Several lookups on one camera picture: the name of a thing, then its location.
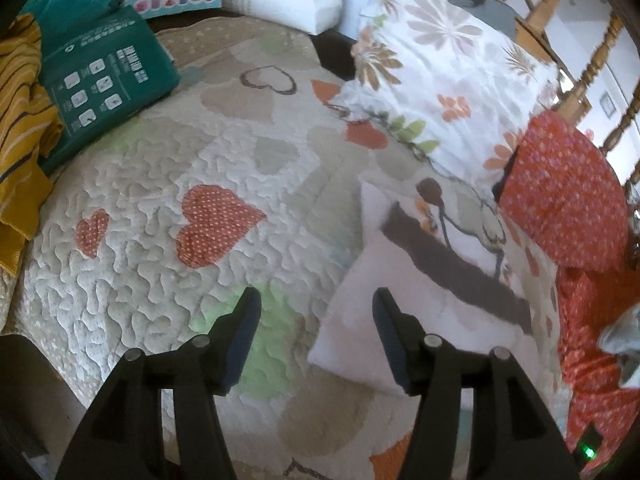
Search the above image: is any teal packet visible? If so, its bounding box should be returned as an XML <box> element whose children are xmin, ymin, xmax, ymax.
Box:
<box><xmin>20</xmin><ymin>0</ymin><xmax>182</xmax><ymax>173</ymax></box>

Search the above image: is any yellow striped garment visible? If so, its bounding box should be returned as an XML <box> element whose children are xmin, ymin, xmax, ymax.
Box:
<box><xmin>0</xmin><ymin>15</ymin><xmax>60</xmax><ymax>278</ymax></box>

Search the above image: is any bird print pillow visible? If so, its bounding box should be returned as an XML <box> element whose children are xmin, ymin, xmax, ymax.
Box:
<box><xmin>415</xmin><ymin>175</ymin><xmax>563</xmax><ymax>396</ymax></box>

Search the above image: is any wooden chair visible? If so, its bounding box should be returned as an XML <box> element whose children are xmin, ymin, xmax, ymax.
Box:
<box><xmin>405</xmin><ymin>0</ymin><xmax>578</xmax><ymax>63</ymax></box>

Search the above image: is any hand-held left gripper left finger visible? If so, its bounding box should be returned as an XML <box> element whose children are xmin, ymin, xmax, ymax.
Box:
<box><xmin>55</xmin><ymin>287</ymin><xmax>262</xmax><ymax>480</ymax></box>

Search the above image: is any white garment with brown stripe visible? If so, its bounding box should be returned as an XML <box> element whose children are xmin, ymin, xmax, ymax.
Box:
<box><xmin>307</xmin><ymin>180</ymin><xmax>535</xmax><ymax>395</ymax></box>

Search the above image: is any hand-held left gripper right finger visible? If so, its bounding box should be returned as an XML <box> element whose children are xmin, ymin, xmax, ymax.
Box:
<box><xmin>372</xmin><ymin>287</ymin><xmax>583</xmax><ymax>480</ymax></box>

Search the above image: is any orange floral pillow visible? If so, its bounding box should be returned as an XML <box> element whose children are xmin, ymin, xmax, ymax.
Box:
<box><xmin>497</xmin><ymin>110</ymin><xmax>630</xmax><ymax>273</ymax></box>

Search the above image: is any wooden headboard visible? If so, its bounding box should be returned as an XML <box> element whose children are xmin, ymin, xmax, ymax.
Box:
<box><xmin>555</xmin><ymin>10</ymin><xmax>640</xmax><ymax>201</ymax></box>

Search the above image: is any grey fleece cloth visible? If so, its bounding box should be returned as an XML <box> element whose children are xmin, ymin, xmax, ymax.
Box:
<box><xmin>597</xmin><ymin>302</ymin><xmax>640</xmax><ymax>388</ymax></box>

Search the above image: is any white floral pillow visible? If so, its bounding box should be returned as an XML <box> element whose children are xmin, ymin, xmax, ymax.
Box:
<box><xmin>332</xmin><ymin>0</ymin><xmax>561</xmax><ymax>196</ymax></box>

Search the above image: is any orange floral garment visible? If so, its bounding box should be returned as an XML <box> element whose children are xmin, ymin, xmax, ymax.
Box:
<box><xmin>556</xmin><ymin>267</ymin><xmax>640</xmax><ymax>466</ymax></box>

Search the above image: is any heart print quilt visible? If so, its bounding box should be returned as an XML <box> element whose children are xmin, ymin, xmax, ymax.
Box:
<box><xmin>0</xmin><ymin>15</ymin><xmax>571</xmax><ymax>480</ymax></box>

